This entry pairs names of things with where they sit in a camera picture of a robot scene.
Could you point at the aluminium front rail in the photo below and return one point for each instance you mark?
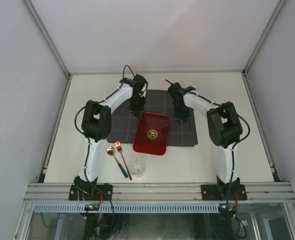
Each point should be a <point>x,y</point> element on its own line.
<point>257,192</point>

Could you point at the grey checked cloth napkin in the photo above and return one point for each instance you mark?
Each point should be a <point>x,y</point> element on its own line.
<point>124,124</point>

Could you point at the left aluminium frame post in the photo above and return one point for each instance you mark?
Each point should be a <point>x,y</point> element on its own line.
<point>35,17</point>

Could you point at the right aluminium frame post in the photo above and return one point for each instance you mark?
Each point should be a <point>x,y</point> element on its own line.
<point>265,34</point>

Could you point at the red rectangular tray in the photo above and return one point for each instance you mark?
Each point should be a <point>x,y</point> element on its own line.
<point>151,135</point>

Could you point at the aluminium frame post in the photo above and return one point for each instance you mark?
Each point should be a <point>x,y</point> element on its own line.
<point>265,34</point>
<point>35,17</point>

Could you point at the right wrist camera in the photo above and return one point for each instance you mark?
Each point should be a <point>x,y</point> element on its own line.
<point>176,91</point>

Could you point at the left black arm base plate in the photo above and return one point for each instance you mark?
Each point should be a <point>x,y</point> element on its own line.
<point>104,192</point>

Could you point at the grey slotted cable duct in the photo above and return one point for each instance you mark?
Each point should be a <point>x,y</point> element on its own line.
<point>127,208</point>

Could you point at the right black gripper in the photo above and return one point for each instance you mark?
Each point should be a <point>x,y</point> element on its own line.
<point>179,117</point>

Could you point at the gold spoon green handle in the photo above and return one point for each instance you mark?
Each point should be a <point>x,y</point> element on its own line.
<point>111,152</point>

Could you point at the clear glass cup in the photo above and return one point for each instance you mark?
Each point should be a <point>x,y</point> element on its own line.
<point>137,167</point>

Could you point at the rose gold fork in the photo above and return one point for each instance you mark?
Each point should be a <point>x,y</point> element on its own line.
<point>120,150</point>

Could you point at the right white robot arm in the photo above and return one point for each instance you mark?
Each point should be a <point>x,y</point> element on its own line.
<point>224,130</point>

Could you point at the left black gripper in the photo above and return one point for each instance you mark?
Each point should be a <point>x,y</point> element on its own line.
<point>140,108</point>

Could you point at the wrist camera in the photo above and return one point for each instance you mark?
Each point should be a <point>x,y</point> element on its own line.
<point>176,91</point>
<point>140,83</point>

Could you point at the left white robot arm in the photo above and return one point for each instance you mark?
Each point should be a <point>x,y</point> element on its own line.
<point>96,126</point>

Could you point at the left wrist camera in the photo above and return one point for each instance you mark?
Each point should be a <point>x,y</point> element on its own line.
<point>140,83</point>

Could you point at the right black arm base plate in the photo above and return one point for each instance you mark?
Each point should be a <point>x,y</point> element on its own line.
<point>212,192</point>

